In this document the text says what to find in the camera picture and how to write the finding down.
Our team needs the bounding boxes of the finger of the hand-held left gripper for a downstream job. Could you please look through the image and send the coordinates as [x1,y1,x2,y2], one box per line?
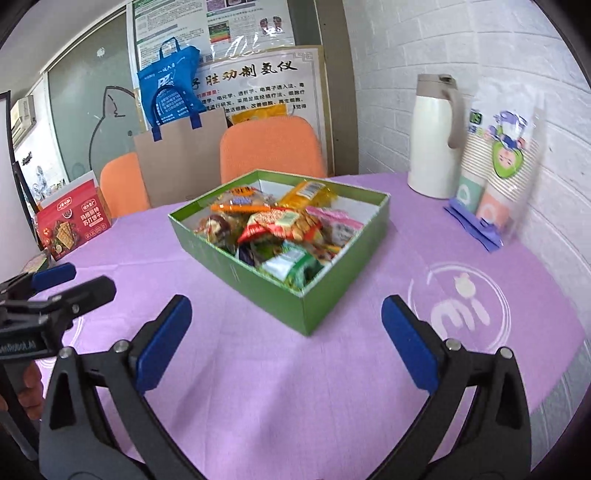
[0,276,117,329]
[0,263,77,301]

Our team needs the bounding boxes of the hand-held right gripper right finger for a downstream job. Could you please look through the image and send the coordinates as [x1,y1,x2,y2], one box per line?
[369,295,546,480]

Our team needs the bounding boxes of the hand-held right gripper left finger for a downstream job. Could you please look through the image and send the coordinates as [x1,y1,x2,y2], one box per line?
[39,294,204,480]

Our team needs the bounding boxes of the green cardboard box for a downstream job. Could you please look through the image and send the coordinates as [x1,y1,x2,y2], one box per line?
[167,169,392,337]

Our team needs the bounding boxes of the clear brown cookie packet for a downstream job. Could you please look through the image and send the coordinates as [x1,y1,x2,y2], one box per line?
[194,215,240,254]

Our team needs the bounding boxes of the pink snack packet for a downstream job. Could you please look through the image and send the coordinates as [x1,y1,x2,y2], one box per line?
[305,206,365,247]

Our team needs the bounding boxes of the green white snack packet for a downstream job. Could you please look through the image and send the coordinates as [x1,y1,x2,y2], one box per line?
[260,244,325,291]

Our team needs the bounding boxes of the clear orange label snack packet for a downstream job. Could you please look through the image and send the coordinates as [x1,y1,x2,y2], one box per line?
[210,186,278,217]

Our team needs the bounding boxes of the red snack packet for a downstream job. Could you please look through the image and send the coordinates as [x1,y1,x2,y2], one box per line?
[237,208,324,245]

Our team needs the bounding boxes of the translucent yellow snack packet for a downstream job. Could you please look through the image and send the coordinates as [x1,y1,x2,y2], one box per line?
[276,180,334,212]

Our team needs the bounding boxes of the person's left hand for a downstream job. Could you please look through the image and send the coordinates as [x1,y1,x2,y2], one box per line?
[17,364,45,419]

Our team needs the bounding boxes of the green tin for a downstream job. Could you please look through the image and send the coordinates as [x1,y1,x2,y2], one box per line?
[23,253,51,275]

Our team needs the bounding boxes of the red cracker box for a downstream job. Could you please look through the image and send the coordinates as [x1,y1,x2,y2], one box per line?
[36,171,114,263]

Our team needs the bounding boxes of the orange chair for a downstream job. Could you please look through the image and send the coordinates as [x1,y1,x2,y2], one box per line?
[99,153,152,219]
[219,115,328,184]

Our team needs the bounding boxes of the purple tablecloth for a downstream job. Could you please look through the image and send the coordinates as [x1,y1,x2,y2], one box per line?
[0,173,587,476]

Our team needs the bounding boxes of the air conditioner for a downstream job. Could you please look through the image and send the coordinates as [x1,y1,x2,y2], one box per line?
[10,95,38,145]

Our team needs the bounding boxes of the pack of paper cups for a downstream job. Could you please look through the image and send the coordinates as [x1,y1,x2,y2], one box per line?
[443,78,546,252]

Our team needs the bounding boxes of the white thermos jug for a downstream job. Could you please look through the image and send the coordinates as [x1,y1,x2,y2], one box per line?
[407,74,465,199]

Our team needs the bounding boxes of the blue tote bag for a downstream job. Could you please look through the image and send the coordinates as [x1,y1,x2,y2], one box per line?
[137,38,206,141]

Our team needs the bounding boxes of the yellow plastic bag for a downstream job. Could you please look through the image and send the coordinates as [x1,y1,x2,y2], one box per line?
[231,104,288,125]

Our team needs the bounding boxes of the brown bag, blue handles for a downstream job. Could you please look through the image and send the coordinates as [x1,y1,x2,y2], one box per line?
[134,111,229,208]

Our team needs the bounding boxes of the framed text wall poster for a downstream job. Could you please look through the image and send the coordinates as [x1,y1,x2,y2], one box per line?
[191,45,331,176]

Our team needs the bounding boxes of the green header wall poster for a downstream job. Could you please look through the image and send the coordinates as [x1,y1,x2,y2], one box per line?
[133,0,206,70]

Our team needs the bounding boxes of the wall poster with diagrams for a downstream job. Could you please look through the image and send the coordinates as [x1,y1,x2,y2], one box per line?
[205,0,296,56]

